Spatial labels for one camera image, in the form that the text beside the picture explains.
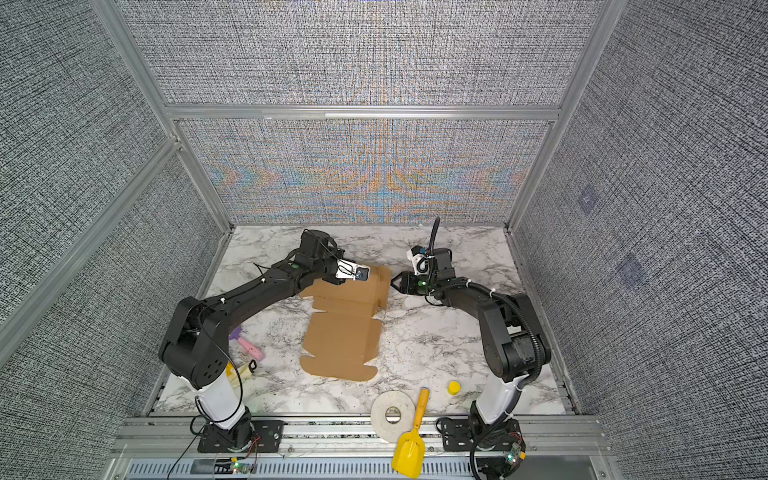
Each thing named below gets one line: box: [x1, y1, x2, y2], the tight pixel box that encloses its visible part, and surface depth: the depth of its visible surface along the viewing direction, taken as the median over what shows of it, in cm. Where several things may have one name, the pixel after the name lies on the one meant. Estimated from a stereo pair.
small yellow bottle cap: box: [447, 380, 462, 396], surface depth 81 cm
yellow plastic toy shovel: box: [392, 387, 430, 479], surface depth 72 cm
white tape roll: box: [370, 390, 416, 443], surface depth 78 cm
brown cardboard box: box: [300, 265, 391, 381], surface depth 90 cm
